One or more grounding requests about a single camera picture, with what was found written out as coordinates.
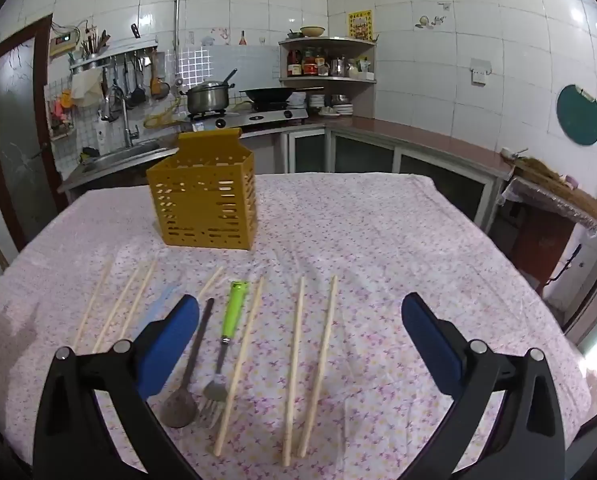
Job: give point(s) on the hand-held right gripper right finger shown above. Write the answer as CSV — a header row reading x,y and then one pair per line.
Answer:
x,y
431,345

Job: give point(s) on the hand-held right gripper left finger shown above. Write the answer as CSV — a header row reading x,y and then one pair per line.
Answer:
x,y
173,340

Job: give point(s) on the light blue plastic utensil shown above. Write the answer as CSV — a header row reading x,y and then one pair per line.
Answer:
x,y
161,300

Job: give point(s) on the dark metal spoon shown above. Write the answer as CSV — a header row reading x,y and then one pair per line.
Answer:
x,y
178,407

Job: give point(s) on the yellow perforated utensil holder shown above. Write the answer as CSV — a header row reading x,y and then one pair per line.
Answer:
x,y
203,200

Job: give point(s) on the red wooden cabinet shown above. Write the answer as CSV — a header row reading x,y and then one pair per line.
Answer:
x,y
543,245

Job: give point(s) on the steel kitchen sink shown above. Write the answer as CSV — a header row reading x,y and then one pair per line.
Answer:
x,y
123,155

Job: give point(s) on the side table with plastic cover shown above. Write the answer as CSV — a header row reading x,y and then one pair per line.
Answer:
x,y
558,185

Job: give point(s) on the kitchen counter with cabinets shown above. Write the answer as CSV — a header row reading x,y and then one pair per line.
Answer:
x,y
428,140

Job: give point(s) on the chrome faucet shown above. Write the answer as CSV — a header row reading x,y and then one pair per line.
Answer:
x,y
127,125

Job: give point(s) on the steel gas stove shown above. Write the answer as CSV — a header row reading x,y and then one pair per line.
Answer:
x,y
258,117

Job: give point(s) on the steel cooking pot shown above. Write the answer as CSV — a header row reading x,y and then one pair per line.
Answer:
x,y
206,97

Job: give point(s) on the black hanging spatula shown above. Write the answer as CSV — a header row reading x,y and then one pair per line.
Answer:
x,y
137,92

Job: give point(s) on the brown hanging ladle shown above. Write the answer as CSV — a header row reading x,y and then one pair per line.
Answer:
x,y
159,87

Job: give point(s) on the brown door with frosted glass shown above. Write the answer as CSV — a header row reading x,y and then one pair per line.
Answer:
x,y
18,135

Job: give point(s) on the black wok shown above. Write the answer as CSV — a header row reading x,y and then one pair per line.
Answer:
x,y
268,94

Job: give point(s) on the white hanging cloth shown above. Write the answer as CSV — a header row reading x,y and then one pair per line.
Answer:
x,y
86,87

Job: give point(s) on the green round cutting board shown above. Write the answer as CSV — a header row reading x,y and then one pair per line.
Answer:
x,y
578,115

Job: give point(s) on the small metal kettle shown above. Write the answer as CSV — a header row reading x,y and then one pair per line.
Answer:
x,y
338,67

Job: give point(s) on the red sauce jar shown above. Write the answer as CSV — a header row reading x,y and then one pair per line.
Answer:
x,y
294,65
310,65

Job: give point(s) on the cup of kitchen tools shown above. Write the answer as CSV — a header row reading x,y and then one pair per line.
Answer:
x,y
94,45

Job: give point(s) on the steel vertical pipe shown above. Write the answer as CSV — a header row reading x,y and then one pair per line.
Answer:
x,y
179,5

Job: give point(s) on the beige bowl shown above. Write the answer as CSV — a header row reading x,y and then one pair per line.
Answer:
x,y
312,31

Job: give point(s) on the white wall socket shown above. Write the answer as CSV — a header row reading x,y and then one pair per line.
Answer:
x,y
479,72

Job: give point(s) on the steel wall utensil rack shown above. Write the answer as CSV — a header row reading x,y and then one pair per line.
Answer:
x,y
113,52

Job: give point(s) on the beige wall box with display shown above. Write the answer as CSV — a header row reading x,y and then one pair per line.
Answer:
x,y
62,42

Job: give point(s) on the corner wall shelf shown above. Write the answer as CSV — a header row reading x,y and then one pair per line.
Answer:
x,y
328,41

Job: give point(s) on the yellow wall poster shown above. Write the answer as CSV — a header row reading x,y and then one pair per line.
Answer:
x,y
361,25

